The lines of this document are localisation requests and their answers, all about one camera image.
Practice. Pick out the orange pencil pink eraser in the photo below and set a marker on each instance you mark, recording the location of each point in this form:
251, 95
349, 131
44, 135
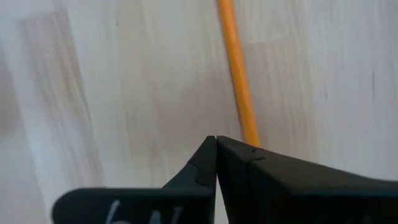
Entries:
237, 71

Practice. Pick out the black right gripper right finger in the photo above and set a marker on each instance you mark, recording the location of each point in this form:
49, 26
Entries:
295, 202

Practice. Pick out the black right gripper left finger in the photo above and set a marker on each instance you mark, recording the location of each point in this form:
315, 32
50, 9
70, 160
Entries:
186, 205

